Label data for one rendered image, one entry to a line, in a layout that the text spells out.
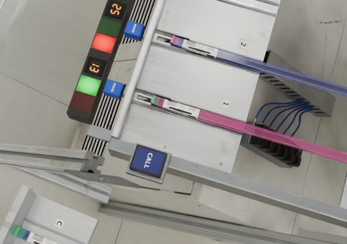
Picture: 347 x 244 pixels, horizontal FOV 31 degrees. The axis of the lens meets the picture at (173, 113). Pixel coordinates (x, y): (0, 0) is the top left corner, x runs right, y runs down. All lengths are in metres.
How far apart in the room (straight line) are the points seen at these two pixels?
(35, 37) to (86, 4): 0.20
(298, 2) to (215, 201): 0.52
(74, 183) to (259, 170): 0.42
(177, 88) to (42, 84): 0.78
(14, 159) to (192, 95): 0.43
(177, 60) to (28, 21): 0.78
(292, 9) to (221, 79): 0.50
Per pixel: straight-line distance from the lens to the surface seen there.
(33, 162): 1.22
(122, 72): 1.68
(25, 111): 1.74
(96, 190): 1.49
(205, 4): 1.09
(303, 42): 1.53
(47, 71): 1.77
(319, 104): 1.50
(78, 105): 1.05
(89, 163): 1.08
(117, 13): 1.10
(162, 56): 1.05
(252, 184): 1.00
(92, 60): 1.07
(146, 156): 0.96
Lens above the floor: 1.54
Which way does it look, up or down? 49 degrees down
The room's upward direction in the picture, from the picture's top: 90 degrees clockwise
